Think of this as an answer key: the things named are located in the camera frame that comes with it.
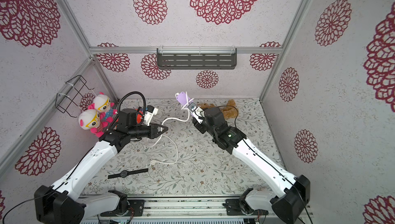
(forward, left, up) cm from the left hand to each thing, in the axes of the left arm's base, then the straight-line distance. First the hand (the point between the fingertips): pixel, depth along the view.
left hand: (166, 129), depth 74 cm
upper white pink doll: (+22, +43, -7) cm, 49 cm away
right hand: (+6, -16, +7) cm, 18 cm away
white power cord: (-8, +10, -22) cm, 25 cm away
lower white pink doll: (+10, +44, -4) cm, 45 cm away
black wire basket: (+15, +49, +10) cm, 52 cm away
